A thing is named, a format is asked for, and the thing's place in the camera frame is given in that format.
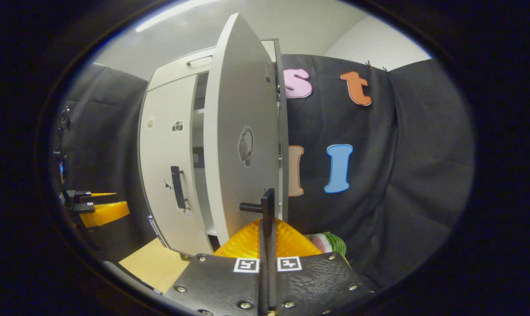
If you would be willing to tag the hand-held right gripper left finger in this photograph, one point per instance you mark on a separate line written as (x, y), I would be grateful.
(221, 285)

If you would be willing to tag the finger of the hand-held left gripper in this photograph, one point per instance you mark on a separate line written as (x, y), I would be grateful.
(109, 213)
(82, 195)

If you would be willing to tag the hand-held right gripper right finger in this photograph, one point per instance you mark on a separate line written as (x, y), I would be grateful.
(317, 285)

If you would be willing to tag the white cabinet door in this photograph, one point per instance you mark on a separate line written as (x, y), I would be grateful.
(164, 153)
(234, 109)

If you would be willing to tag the white shoe cabinet body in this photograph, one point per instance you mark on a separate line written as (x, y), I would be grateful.
(198, 127)

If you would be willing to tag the white cabinet drawer front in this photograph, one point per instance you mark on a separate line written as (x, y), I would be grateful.
(177, 72)

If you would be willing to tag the green striped watermelon toy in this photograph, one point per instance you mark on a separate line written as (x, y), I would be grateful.
(333, 243)

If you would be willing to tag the black backdrop cloth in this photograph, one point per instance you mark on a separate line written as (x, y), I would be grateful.
(106, 131)
(401, 175)

